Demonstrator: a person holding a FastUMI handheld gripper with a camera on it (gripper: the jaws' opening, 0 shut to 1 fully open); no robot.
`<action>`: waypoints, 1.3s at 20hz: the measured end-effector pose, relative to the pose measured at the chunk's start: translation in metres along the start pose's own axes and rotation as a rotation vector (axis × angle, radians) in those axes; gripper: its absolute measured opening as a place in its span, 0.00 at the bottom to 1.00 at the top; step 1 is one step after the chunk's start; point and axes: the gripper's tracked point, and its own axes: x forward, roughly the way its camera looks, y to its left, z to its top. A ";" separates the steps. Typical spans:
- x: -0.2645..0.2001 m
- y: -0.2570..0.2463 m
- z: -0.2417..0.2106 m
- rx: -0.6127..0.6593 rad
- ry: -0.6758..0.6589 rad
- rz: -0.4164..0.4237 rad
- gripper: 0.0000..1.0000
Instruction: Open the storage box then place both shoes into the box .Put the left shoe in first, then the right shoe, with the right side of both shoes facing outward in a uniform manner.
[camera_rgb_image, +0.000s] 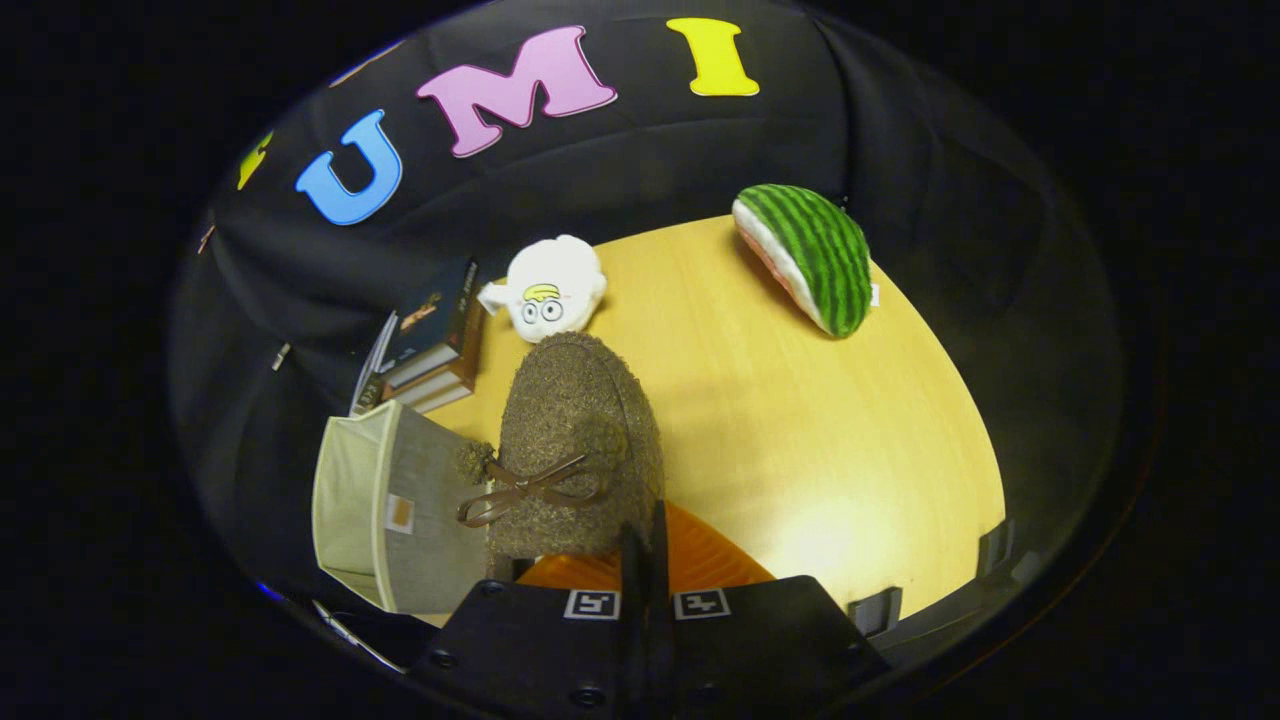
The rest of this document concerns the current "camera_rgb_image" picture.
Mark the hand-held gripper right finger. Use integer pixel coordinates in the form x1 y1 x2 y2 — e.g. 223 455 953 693
645 500 891 720

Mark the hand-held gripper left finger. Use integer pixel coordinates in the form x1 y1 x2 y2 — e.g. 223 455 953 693
410 522 646 720

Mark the grey fabric storage box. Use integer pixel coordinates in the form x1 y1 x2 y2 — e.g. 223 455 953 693
312 400 493 614

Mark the brown fuzzy slipper shoe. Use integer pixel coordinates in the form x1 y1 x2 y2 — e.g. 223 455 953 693
457 332 666 581

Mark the tan cover book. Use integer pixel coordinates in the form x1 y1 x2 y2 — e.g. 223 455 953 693
405 380 477 416

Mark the brown cover book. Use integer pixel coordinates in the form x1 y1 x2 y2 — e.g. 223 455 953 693
385 345 483 403

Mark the white boxed book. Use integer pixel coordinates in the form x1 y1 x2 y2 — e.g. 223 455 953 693
350 310 399 416

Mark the dark hardcover book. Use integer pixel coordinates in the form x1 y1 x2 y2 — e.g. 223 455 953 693
385 258 483 391

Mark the white plush toy with eyes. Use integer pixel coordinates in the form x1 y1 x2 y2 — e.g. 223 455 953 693
478 235 608 344

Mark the watermelon slice plush toy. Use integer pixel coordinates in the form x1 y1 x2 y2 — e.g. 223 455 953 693
732 184 879 338

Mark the black backdrop cloth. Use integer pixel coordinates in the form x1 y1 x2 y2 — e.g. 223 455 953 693
170 0 1121 611

